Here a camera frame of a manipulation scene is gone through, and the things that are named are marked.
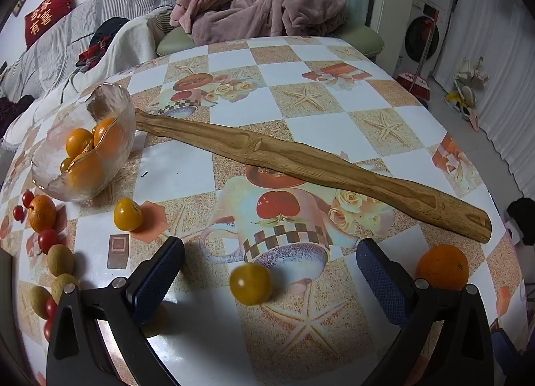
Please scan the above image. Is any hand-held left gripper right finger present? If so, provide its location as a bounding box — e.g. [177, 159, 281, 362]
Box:
[356, 237, 496, 386]

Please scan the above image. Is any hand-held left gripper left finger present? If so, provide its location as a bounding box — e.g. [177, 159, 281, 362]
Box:
[46, 236, 185, 386]

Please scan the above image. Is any yellow cherry tomato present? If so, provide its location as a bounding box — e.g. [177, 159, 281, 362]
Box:
[230, 263, 273, 307]
[114, 198, 144, 232]

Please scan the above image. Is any clear glass bowl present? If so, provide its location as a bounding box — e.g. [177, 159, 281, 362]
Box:
[31, 83, 137, 203]

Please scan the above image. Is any orange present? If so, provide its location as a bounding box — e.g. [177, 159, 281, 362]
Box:
[93, 117, 127, 149]
[415, 244, 470, 292]
[66, 128, 94, 158]
[28, 195, 57, 233]
[67, 148, 113, 191]

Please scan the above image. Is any blue object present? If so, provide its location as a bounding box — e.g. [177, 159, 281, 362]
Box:
[491, 327, 528, 386]

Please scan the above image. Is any long wooden stick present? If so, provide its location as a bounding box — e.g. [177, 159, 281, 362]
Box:
[134, 108, 493, 244]

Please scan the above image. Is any black cloth item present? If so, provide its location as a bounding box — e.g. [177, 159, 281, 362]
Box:
[507, 197, 535, 245]

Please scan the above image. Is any checkered printed tablecloth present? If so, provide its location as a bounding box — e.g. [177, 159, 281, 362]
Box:
[0, 35, 528, 386]

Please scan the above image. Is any red broom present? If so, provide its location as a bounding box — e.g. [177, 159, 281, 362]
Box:
[396, 20, 440, 101]

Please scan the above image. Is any white and yellow floor clutter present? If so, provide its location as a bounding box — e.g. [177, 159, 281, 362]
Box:
[445, 56, 491, 132]

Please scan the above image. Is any dark maroon cloth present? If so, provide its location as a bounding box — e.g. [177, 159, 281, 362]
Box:
[0, 95, 35, 128]

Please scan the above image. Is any white sofa throw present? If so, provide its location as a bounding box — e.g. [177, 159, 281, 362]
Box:
[0, 17, 169, 149]

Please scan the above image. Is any black and red clothes pile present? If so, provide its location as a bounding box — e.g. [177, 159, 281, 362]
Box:
[75, 17, 130, 73]

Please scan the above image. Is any white washing machine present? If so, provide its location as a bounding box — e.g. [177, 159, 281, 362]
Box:
[405, 3, 453, 78]

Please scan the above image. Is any white curtain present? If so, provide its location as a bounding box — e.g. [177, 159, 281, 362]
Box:
[430, 0, 535, 207]

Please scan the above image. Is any grey striped sofa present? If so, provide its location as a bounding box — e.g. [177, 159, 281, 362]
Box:
[0, 0, 177, 107]

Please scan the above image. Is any red lettered cushion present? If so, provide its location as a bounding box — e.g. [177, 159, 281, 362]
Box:
[24, 0, 76, 51]

